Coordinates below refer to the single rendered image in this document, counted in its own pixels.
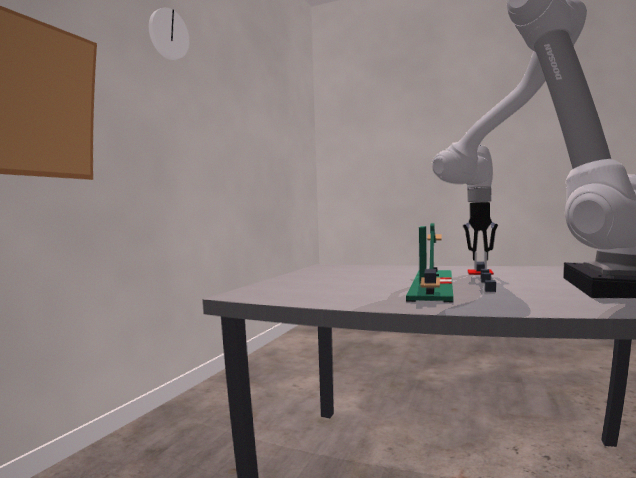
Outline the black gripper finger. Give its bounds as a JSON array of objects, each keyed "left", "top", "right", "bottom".
[
  {"left": 482, "top": 222, "right": 498, "bottom": 269},
  {"left": 463, "top": 222, "right": 479, "bottom": 270}
]

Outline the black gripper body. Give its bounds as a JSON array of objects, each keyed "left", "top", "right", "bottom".
[{"left": 469, "top": 202, "right": 492, "bottom": 231}]

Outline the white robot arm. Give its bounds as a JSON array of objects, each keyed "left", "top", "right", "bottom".
[{"left": 432, "top": 0, "right": 636, "bottom": 276}]

